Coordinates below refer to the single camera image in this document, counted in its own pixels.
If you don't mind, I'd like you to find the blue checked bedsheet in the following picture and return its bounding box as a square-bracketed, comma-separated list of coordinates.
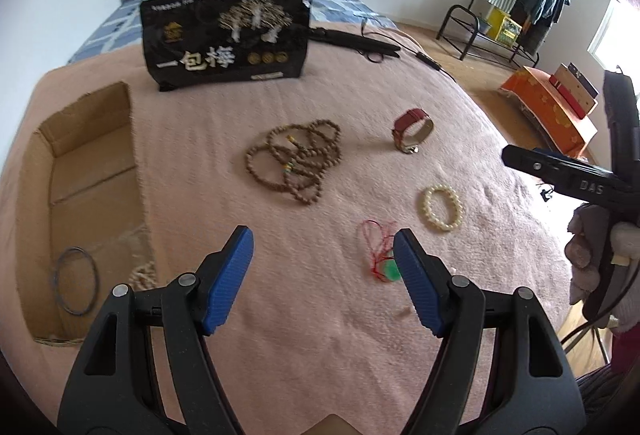
[67, 0, 396, 66]

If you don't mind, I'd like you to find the white bead bracelet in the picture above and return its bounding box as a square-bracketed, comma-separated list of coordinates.
[419, 185, 465, 232]

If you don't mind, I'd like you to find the brown wooden bead necklace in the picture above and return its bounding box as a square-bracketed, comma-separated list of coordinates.
[244, 119, 343, 206]

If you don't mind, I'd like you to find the red strap wristwatch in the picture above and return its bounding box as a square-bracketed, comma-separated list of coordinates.
[391, 109, 434, 154]

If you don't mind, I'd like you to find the yellow box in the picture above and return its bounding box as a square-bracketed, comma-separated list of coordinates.
[482, 7, 523, 43]

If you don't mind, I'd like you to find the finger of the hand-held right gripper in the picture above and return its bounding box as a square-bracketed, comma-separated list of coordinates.
[532, 147, 613, 173]
[501, 145, 568, 188]

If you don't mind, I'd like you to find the black hair straightener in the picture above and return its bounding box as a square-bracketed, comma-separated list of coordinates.
[307, 26, 402, 58]

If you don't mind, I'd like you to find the red string green pendant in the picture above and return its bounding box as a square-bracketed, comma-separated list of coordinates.
[359, 219, 403, 283]

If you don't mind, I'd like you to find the dark wire bangle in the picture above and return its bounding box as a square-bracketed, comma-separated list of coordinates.
[52, 247, 100, 316]

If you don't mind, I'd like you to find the orange patterned box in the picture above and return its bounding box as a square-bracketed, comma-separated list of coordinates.
[500, 66, 598, 156]

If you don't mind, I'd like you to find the red and tan box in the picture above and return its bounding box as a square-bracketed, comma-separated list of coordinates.
[549, 62, 599, 118]

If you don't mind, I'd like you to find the person's right hand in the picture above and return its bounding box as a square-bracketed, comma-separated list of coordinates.
[566, 204, 640, 336]

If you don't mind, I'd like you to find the black power cable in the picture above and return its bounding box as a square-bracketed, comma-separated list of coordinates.
[359, 15, 461, 80]

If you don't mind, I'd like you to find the black snack bag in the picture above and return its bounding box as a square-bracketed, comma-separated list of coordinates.
[140, 0, 313, 92]

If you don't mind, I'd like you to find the pink blanket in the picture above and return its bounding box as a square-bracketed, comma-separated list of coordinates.
[0, 17, 573, 435]

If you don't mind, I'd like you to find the cardboard box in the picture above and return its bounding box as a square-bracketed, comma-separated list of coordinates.
[14, 81, 161, 346]

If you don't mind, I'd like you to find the person's right forearm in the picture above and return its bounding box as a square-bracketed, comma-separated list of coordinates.
[607, 315, 640, 378]

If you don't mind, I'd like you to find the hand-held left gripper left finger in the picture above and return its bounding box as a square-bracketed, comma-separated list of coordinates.
[57, 225, 255, 435]

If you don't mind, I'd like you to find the small white bead string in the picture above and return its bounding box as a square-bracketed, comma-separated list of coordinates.
[127, 260, 158, 293]

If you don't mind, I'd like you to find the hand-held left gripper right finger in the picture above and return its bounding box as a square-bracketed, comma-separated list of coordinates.
[393, 228, 586, 435]

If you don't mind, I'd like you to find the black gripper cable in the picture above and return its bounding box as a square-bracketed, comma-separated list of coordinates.
[560, 265, 632, 352]

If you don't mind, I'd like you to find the window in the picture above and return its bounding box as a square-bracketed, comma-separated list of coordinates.
[590, 0, 640, 66]

